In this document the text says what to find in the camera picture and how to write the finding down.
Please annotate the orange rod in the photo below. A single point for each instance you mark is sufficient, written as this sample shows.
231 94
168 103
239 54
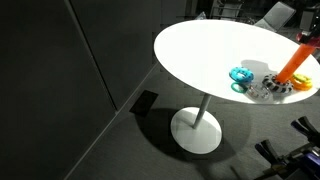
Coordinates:
295 61

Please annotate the black floor plate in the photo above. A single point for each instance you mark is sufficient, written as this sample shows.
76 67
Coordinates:
144 103

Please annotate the grey chair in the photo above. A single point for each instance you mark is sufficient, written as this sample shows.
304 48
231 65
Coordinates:
276 17

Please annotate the white round table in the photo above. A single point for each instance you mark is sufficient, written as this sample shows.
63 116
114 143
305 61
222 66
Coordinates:
201 53

